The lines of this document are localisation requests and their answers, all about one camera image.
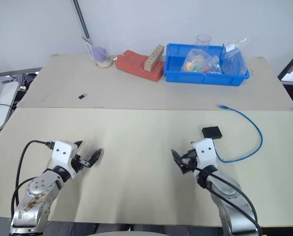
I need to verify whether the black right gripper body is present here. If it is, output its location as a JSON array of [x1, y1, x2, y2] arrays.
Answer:
[[180, 148, 199, 175]]

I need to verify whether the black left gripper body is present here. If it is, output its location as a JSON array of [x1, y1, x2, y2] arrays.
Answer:
[[70, 153, 91, 173]]

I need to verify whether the small black square box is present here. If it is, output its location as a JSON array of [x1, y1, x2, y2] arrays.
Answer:
[[201, 126, 224, 141]]

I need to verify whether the blue plastic bin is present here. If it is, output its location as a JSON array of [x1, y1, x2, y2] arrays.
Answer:
[[163, 43, 251, 87]]

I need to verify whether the bag of colourful small items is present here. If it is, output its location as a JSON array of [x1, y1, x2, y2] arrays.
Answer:
[[180, 48, 222, 75]]

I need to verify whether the clear measuring jug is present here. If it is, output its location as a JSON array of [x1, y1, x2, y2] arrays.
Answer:
[[83, 36, 114, 69]]

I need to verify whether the clear bag with dark contents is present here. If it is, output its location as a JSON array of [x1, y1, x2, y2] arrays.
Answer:
[[221, 36, 250, 75]]

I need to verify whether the purple object in jug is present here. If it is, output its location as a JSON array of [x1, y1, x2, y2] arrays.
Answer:
[[92, 46, 107, 62]]

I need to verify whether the wooden block with holes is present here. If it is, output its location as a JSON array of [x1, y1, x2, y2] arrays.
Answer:
[[144, 44, 165, 72]]

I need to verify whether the red foam block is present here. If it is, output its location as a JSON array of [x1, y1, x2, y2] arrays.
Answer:
[[115, 50, 165, 83]]

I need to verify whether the grey side table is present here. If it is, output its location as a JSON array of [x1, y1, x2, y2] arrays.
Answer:
[[0, 66, 43, 82]]

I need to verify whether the clear plastic cup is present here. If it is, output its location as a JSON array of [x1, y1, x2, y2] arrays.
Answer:
[[195, 34, 212, 50]]

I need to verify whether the ribbed metal pole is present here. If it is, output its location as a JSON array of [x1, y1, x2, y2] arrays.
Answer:
[[71, 0, 92, 42]]

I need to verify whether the dark monitor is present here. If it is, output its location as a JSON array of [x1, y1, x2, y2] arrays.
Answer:
[[277, 45, 293, 82]]

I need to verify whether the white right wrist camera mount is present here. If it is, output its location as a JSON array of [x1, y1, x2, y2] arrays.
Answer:
[[192, 138, 219, 171]]

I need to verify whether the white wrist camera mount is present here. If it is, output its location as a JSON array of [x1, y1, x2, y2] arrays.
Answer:
[[192, 138, 219, 171], [51, 140, 79, 179]]

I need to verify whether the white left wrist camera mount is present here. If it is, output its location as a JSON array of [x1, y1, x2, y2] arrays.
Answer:
[[51, 140, 79, 179]]

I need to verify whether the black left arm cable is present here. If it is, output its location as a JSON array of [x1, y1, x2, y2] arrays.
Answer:
[[11, 140, 55, 220]]

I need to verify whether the blue cable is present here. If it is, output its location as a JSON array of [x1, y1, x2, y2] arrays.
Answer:
[[218, 104, 264, 164]]

